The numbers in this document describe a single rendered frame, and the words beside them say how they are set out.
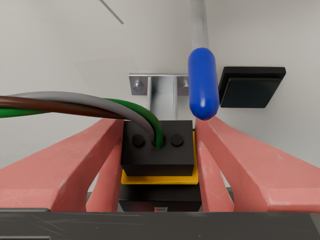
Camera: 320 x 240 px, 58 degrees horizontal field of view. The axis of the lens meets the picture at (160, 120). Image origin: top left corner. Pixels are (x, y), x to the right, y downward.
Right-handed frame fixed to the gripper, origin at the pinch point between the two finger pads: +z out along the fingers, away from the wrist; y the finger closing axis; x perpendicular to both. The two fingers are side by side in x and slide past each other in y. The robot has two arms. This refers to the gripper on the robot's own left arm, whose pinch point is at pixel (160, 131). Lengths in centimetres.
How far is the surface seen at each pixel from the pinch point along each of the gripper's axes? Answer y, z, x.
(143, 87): 1.2, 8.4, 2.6
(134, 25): 1.4, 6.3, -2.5
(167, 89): -0.6, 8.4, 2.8
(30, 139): 13.2, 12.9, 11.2
